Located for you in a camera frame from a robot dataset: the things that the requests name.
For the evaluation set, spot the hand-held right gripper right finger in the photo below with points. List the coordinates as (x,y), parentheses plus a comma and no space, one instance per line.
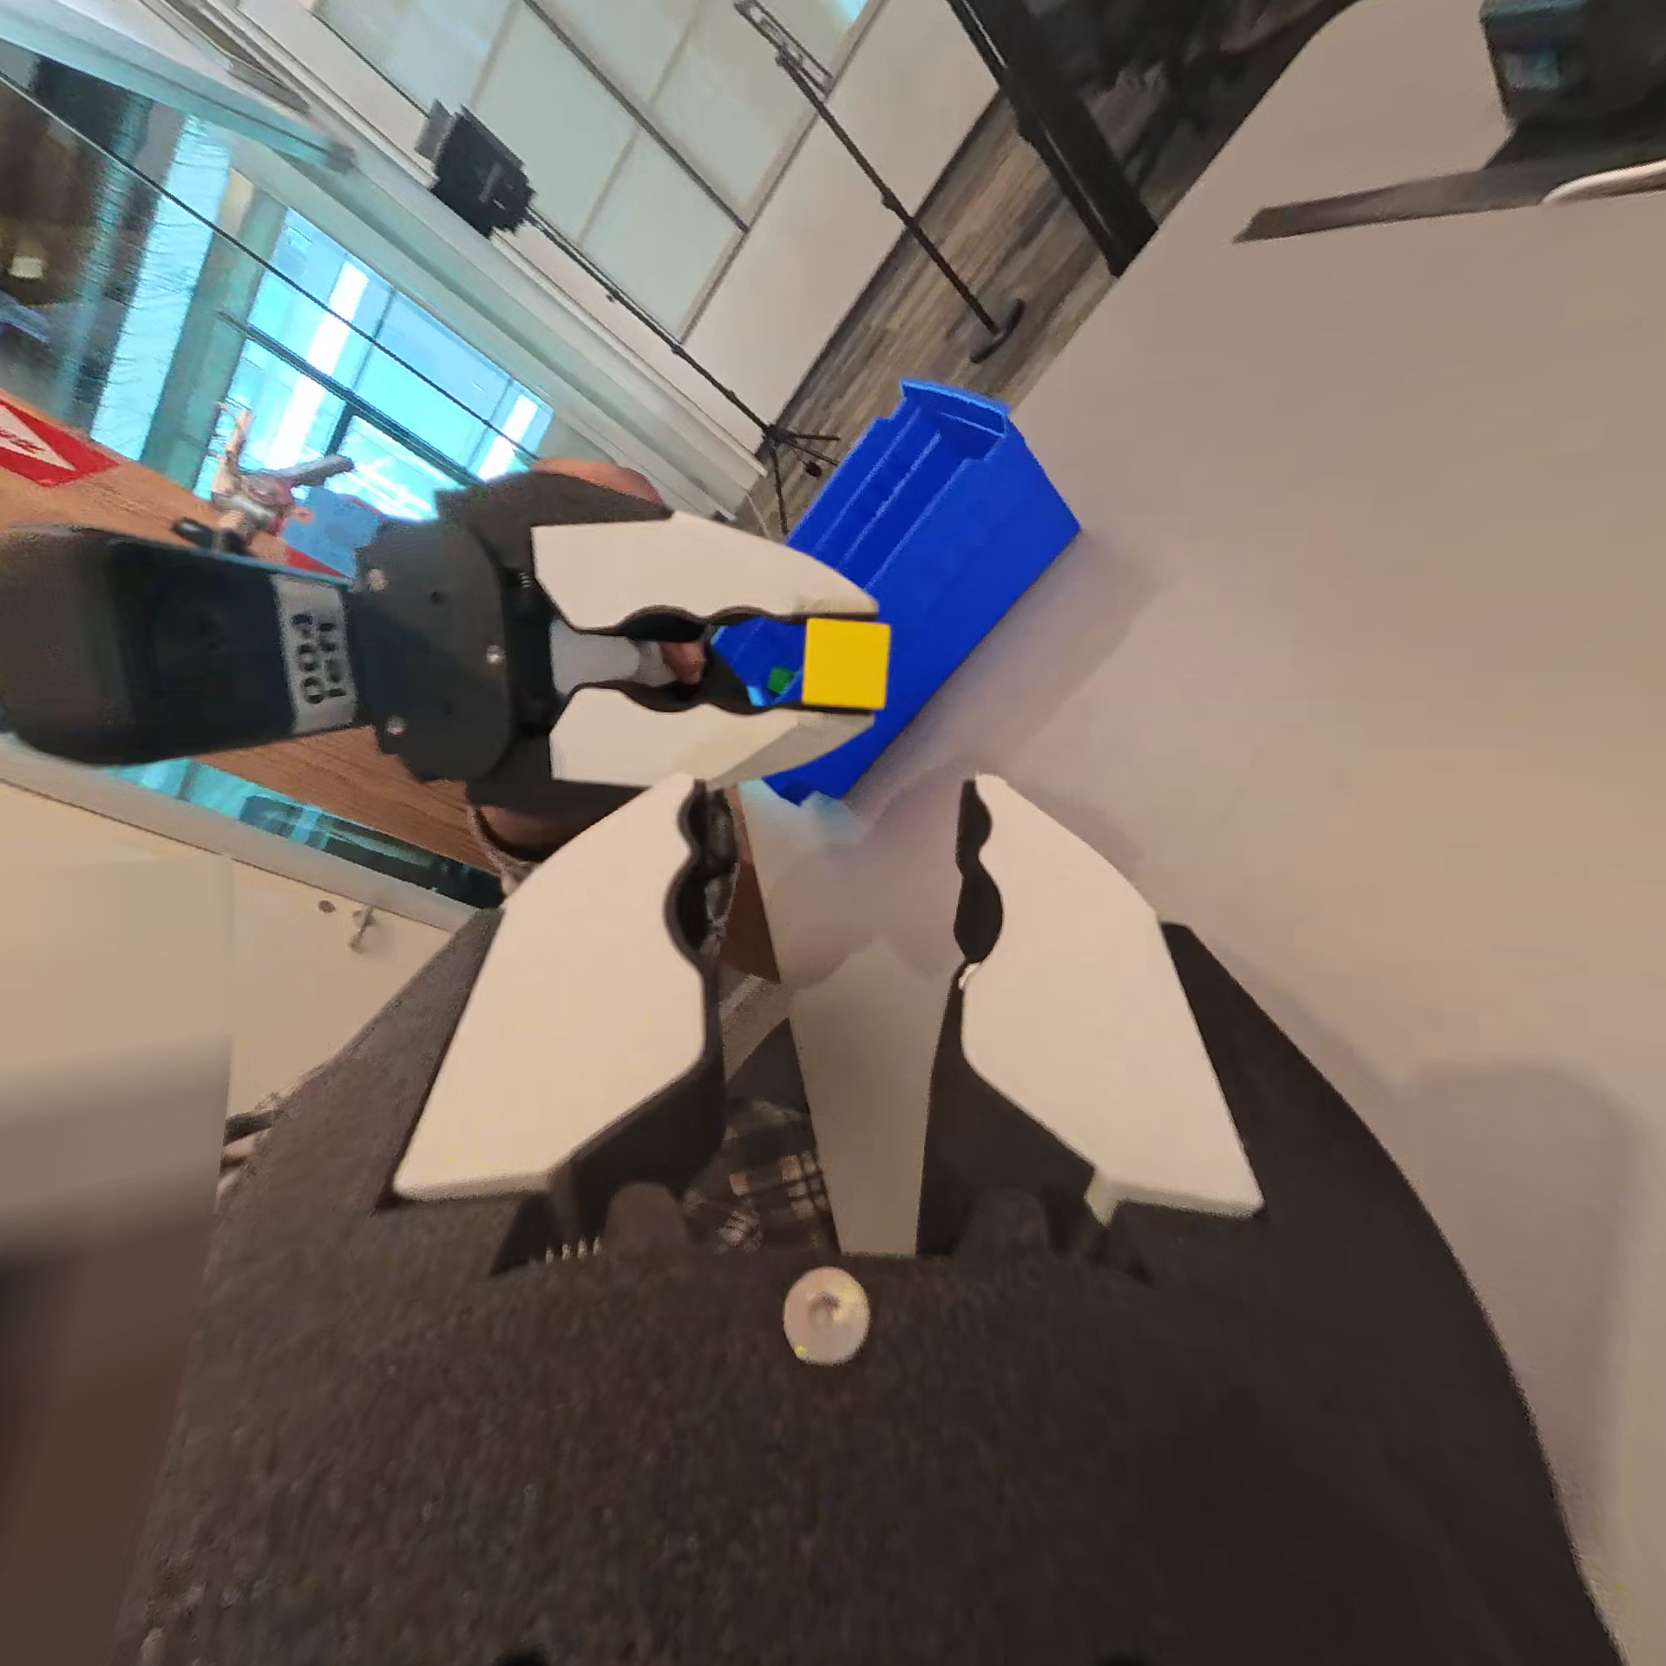
(1092,1055)

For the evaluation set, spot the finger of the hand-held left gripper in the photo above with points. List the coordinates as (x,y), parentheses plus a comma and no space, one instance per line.
(702,746)
(702,566)

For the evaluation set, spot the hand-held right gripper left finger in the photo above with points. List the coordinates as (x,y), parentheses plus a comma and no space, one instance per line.
(573,1032)

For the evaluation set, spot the yellow wooden cube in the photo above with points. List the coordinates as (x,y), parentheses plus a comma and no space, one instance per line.
(846,665)

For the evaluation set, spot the blue plastic bin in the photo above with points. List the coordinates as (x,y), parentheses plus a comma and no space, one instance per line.
(963,546)

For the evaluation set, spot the person's left hand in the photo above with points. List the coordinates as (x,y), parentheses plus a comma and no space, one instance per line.
(593,485)

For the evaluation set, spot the thin black stand pole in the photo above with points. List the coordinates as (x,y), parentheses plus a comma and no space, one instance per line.
(653,328)
(896,209)

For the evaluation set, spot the large frosted window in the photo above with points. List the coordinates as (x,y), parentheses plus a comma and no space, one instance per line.
(628,129)

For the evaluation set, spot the red arrow sign sticker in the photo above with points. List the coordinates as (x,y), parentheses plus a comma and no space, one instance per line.
(49,447)

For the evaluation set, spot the black junction box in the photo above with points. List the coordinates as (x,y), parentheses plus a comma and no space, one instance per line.
(481,167)

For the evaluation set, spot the thick black vertical pole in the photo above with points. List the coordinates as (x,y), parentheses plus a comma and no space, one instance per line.
(1066,145)

